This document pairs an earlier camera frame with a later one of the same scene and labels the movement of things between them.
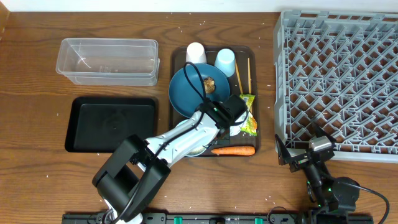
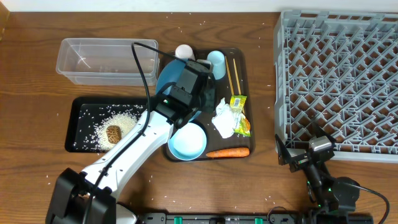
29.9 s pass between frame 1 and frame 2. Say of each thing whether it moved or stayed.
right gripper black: stayed
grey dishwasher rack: stayed
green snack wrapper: moved
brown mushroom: moved
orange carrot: moved
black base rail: stayed
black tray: stayed
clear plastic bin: stayed
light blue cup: moved
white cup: moved
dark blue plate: moved
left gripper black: moved
